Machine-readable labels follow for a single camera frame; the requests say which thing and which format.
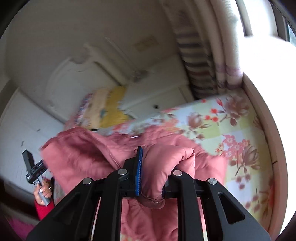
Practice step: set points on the window with dark frame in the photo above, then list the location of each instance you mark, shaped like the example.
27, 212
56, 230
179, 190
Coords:
284, 25

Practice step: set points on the red-sleeved left forearm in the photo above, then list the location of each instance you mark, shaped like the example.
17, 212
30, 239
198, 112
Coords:
42, 210

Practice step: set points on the wall power socket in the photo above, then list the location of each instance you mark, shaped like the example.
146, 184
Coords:
146, 43

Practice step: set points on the patterned beige curtain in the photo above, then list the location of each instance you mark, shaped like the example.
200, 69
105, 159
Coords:
209, 37

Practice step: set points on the yellow pillow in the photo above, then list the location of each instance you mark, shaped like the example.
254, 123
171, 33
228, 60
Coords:
112, 115

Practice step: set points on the colourful crochet pillow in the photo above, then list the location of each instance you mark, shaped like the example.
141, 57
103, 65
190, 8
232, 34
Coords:
80, 118

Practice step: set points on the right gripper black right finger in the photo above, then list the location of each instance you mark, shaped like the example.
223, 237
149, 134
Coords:
208, 211

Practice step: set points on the white wooden headboard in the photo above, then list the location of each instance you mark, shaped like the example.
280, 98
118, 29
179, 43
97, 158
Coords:
93, 68

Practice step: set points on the floral bed sheet mattress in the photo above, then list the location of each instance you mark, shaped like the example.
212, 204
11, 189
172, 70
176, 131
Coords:
225, 126

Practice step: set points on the white wardrobe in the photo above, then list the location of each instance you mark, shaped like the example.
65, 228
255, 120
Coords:
24, 126

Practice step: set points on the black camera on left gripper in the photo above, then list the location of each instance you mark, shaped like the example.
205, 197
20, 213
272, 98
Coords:
28, 160

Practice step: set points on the person's left hand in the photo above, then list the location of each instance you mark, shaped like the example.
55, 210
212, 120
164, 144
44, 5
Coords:
42, 192

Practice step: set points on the white bedside table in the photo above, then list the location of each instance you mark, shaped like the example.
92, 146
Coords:
165, 86

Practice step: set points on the cream bay window ledge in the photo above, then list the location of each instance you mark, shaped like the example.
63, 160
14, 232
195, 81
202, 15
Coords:
264, 64

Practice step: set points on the pink quilted puffer coat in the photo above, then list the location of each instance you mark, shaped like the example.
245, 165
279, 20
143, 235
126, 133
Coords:
78, 153

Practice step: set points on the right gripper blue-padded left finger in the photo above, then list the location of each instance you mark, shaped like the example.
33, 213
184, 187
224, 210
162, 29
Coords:
92, 210

